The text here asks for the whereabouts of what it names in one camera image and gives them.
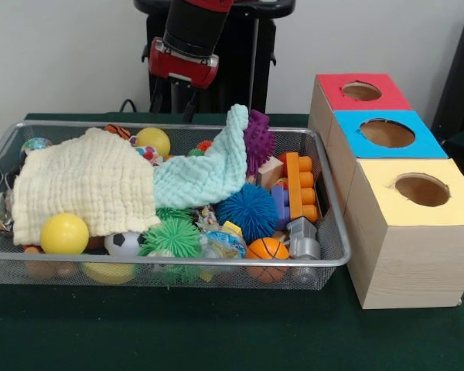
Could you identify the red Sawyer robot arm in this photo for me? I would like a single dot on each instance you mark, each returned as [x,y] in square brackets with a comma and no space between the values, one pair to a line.
[193,23]

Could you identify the orange building block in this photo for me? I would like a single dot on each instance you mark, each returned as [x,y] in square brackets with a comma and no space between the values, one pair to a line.
[294,185]

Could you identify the orange toy basketball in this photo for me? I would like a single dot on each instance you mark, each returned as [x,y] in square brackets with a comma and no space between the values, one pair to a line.
[267,249]

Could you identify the wooden box with three holes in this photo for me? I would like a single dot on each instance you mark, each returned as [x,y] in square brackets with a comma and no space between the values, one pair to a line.
[410,263]

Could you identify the large yellow ball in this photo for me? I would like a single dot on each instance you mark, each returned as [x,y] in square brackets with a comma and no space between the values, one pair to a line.
[63,233]

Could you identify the tiger plush toy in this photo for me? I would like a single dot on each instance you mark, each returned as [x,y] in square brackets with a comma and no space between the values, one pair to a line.
[118,130]

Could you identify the clear mesh bin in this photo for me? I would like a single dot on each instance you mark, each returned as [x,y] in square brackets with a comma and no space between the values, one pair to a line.
[7,272]

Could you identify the light teal waffle cloth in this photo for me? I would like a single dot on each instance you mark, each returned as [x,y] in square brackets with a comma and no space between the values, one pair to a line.
[193,178]

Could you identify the small soccer ball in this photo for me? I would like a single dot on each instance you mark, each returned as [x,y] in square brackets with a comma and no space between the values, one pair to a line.
[121,243]

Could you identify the purple spiky toy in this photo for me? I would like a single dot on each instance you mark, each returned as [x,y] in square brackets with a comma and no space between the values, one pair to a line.
[260,143]

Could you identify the green spiky ball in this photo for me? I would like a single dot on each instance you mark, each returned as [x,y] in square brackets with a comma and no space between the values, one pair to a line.
[170,239]

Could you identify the cream waffle cloth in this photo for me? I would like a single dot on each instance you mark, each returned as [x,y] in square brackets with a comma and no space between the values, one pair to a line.
[81,185]

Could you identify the black chair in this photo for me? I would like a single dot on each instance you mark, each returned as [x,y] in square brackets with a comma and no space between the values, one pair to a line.
[460,77]

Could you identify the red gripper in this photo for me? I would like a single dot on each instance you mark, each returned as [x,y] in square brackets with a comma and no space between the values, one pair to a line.
[181,67]

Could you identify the blue spiky ball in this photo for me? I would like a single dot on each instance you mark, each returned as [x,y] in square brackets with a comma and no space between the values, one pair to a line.
[247,212]

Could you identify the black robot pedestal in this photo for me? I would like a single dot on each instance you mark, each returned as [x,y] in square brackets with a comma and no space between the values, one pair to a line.
[236,77]

